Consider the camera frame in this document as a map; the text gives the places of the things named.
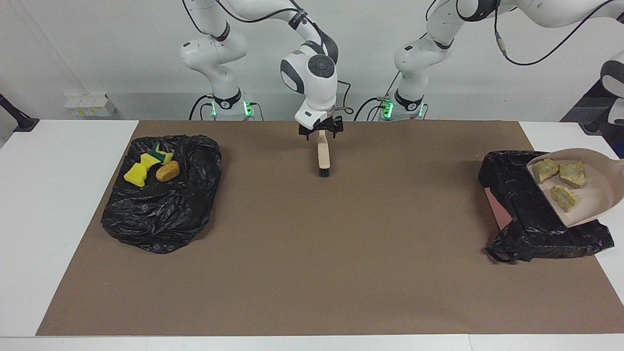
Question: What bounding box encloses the large yellow sponge piece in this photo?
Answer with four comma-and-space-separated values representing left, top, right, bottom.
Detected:
123, 163, 148, 189

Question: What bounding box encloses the white wall socket box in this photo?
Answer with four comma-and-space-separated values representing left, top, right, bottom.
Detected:
64, 93, 117, 117

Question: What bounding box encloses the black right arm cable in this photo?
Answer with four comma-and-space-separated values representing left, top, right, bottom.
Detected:
181, 0, 354, 116

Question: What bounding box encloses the left black plastic bag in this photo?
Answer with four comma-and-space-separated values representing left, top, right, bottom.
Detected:
100, 135, 223, 254

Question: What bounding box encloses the brown cork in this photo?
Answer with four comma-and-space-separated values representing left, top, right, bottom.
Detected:
155, 161, 181, 183

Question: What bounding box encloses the black bag with loose handles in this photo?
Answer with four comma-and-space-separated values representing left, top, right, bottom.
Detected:
477, 150, 615, 264

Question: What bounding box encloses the brown table mat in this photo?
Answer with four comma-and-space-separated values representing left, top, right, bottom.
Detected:
36, 120, 624, 337

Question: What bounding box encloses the beige plastic dustpan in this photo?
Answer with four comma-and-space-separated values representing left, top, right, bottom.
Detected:
525, 147, 624, 229

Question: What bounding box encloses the black base cable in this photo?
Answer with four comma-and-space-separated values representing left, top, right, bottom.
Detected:
189, 95, 215, 121
354, 71, 401, 121

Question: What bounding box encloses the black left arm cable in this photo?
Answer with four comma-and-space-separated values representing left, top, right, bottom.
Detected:
492, 0, 616, 67

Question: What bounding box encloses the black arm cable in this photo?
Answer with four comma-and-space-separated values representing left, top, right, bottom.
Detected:
492, 0, 616, 67
181, 0, 354, 116

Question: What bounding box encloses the beige hand brush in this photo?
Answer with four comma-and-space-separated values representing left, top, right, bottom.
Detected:
316, 130, 332, 177

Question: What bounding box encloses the beige foam chunk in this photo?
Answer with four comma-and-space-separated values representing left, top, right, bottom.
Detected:
550, 185, 581, 213
532, 158, 560, 184
558, 160, 586, 189

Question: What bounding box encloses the yellow green sponge piece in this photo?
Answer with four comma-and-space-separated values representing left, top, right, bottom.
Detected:
150, 142, 175, 165

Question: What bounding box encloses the pink bin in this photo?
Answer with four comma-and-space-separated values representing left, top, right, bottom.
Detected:
484, 188, 514, 231

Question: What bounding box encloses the black clamp stand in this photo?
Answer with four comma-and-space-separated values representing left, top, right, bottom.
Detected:
581, 103, 616, 135
0, 93, 40, 134

